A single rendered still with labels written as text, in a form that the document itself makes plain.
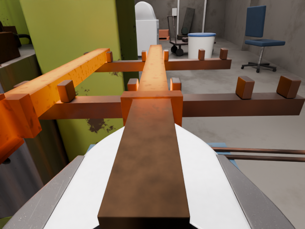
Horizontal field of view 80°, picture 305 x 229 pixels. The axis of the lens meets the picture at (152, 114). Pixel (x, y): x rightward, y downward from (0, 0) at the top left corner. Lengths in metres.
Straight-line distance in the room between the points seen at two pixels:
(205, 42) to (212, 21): 7.70
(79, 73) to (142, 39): 5.31
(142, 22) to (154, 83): 5.38
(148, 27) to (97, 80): 4.91
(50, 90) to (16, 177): 0.46
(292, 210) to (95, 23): 1.38
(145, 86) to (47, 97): 0.10
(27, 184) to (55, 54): 0.39
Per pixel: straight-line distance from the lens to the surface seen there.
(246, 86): 0.21
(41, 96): 0.21
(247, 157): 0.54
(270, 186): 1.51
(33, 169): 0.62
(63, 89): 0.21
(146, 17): 5.57
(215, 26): 11.81
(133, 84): 0.19
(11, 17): 1.07
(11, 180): 0.67
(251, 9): 4.53
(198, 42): 4.09
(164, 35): 10.62
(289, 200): 1.49
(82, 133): 0.76
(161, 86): 0.17
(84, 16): 0.64
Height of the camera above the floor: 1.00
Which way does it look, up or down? 27 degrees down
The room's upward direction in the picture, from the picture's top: 2 degrees counter-clockwise
